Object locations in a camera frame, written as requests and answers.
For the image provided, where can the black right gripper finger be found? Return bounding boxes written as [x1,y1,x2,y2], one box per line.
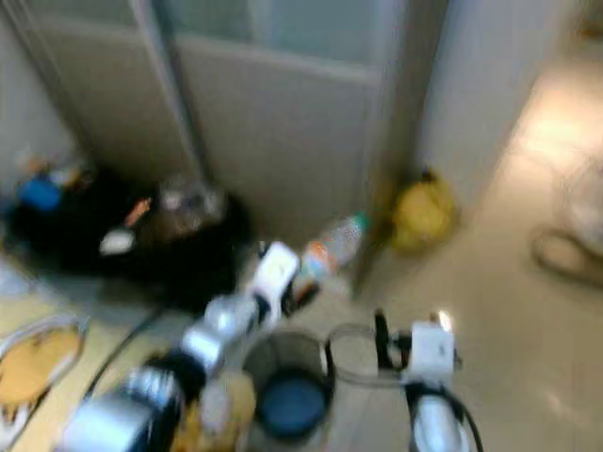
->
[372,309,395,370]

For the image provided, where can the clear plastic bottle green cap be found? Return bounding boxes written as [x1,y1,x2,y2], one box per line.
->
[300,213,370,282]

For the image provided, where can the round grey waste bin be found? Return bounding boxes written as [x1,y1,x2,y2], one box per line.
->
[242,331,331,444]

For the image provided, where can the black rubbish bag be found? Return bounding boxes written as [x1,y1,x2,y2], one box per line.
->
[5,169,255,314]

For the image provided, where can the yellow bag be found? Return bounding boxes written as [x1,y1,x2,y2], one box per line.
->
[388,169,459,253]

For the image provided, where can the clear plastic container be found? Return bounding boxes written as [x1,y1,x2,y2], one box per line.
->
[158,177,227,234]

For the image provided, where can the grey door with glass pane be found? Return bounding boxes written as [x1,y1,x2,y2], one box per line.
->
[0,0,448,255]

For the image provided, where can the white and yellow slipper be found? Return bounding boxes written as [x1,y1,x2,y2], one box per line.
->
[0,315,91,451]

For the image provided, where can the blue round object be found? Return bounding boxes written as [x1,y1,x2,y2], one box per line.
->
[21,177,63,212]

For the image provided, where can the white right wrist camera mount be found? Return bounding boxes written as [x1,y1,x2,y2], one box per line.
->
[410,322,459,385]

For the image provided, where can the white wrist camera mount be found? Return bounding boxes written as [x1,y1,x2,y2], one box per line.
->
[253,242,302,327]
[410,322,459,385]

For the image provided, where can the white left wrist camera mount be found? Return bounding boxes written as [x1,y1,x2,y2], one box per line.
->
[253,242,302,327]

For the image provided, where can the grey cable loop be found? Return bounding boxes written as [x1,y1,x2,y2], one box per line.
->
[324,323,411,385]

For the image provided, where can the dark ring-shaped object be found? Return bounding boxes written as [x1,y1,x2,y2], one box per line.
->
[532,229,603,288]

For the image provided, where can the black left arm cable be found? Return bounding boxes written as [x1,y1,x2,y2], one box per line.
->
[85,306,166,401]

